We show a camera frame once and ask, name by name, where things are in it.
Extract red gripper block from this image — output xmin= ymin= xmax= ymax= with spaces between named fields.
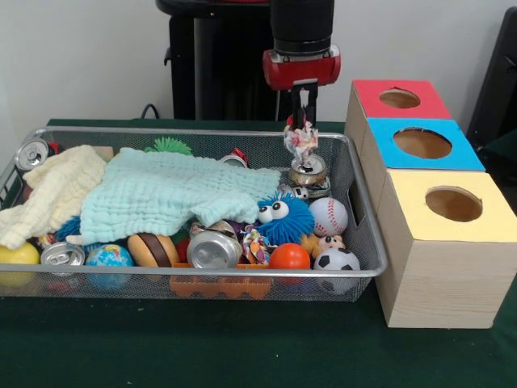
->
xmin=261 ymin=44 xmax=342 ymax=129

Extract colourful paper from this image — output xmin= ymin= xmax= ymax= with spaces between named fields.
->
xmin=282 ymin=116 xmax=320 ymax=162

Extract shallow metal mesh bin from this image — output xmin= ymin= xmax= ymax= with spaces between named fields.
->
xmin=0 ymin=125 xmax=389 ymax=303

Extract wooden box with three holes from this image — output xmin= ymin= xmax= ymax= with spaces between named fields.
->
xmin=344 ymin=78 xmax=517 ymax=329

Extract gold drink can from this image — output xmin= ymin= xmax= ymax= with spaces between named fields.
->
xmin=287 ymin=155 xmax=329 ymax=188

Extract white baseball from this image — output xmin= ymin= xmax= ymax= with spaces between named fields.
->
xmin=309 ymin=196 xmax=349 ymax=238

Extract blue fuzzy toy with eyes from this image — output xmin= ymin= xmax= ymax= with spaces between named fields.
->
xmin=257 ymin=192 xmax=316 ymax=247

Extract orange ball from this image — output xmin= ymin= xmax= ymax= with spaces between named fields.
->
xmin=268 ymin=242 xmax=312 ymax=286

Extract black and white soccer ball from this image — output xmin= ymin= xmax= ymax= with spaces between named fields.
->
xmin=313 ymin=247 xmax=361 ymax=295

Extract light blue muslin cloth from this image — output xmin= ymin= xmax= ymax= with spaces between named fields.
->
xmin=78 ymin=147 xmax=283 ymax=247

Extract crushed silver can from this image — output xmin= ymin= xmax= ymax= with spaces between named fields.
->
xmin=186 ymin=230 xmax=243 ymax=270

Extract dark green tablecloth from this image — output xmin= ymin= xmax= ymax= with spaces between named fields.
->
xmin=0 ymin=117 xmax=517 ymax=388
xmin=476 ymin=131 xmax=517 ymax=191

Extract toy hamburger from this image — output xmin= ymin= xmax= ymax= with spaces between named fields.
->
xmin=127 ymin=232 xmax=181 ymax=268

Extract globe print ball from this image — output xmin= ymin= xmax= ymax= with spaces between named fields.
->
xmin=85 ymin=243 xmax=135 ymax=291

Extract cream muslin cloth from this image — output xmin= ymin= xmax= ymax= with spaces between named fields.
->
xmin=0 ymin=144 xmax=108 ymax=251

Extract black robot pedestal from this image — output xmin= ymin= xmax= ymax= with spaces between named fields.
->
xmin=155 ymin=0 xmax=306 ymax=121

